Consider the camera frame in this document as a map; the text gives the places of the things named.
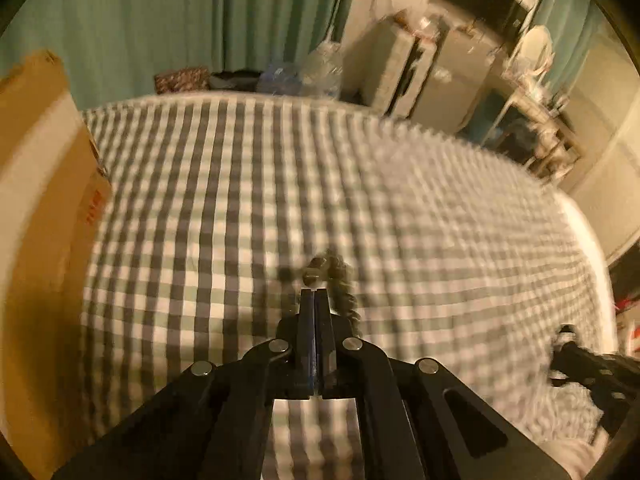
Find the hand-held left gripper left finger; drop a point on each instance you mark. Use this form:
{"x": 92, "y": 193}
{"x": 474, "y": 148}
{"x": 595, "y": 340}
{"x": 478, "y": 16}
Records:
{"x": 307, "y": 340}

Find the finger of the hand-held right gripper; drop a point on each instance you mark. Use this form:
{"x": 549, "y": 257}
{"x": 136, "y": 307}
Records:
{"x": 600, "y": 375}

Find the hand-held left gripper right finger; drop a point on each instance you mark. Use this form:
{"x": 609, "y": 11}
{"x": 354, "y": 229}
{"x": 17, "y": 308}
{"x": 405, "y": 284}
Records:
{"x": 322, "y": 340}

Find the brown cardboard box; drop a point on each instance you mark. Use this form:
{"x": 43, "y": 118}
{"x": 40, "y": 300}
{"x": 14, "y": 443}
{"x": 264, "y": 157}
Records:
{"x": 45, "y": 210}

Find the white mattress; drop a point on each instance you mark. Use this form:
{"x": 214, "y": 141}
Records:
{"x": 587, "y": 230}

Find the light wooden desk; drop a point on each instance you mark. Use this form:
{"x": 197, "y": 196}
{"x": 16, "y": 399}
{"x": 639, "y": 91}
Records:
{"x": 545, "y": 120}

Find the blue plastic water bottle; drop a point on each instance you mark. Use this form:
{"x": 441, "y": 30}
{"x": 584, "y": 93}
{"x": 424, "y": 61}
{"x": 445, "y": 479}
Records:
{"x": 280, "y": 80}

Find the black bag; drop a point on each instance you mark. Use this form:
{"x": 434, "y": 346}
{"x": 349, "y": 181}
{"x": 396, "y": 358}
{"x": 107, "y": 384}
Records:
{"x": 235, "y": 80}

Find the clear large water bottle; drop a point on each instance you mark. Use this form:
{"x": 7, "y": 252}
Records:
{"x": 325, "y": 70}

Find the grey ribbed suitcase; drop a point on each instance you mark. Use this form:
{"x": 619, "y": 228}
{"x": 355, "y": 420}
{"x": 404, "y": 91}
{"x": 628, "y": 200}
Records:
{"x": 390, "y": 70}

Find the grey mini fridge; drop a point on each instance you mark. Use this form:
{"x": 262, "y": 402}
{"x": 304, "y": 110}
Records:
{"x": 455, "y": 85}

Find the patterned brown bag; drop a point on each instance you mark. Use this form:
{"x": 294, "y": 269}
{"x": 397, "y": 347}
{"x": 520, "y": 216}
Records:
{"x": 182, "y": 80}

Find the narrow green curtain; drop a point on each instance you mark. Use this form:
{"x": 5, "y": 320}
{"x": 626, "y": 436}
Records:
{"x": 575, "y": 25}

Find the wide green curtain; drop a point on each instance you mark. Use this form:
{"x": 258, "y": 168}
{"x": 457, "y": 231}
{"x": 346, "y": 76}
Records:
{"x": 150, "y": 20}

